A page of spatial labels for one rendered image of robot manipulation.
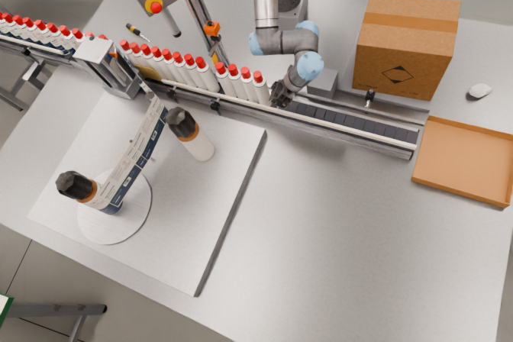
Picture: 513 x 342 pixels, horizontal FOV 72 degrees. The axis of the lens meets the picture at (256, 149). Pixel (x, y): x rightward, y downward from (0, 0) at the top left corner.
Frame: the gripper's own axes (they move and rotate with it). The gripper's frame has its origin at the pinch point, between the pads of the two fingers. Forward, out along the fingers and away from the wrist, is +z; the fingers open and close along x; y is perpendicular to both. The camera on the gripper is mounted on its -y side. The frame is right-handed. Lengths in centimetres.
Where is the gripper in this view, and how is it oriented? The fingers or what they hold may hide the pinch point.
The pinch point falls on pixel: (275, 97)
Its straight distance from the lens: 140.0
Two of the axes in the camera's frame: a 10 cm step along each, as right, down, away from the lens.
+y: -3.7, 8.7, -3.2
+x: 8.8, 4.4, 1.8
